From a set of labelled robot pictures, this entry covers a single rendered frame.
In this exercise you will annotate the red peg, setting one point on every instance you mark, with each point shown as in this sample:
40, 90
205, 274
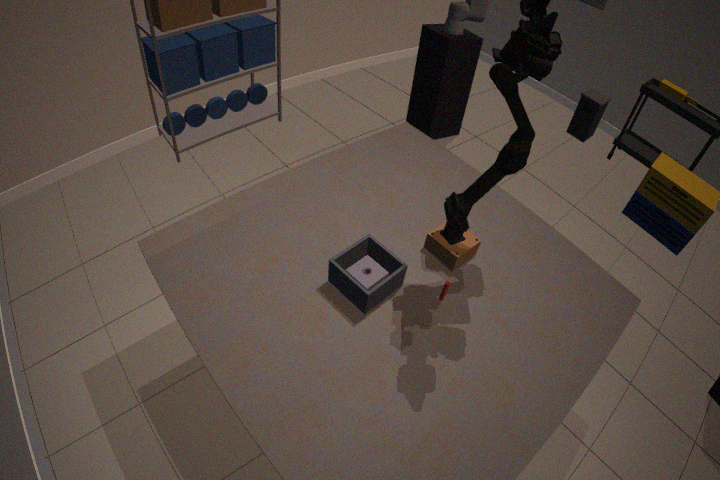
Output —
444, 291

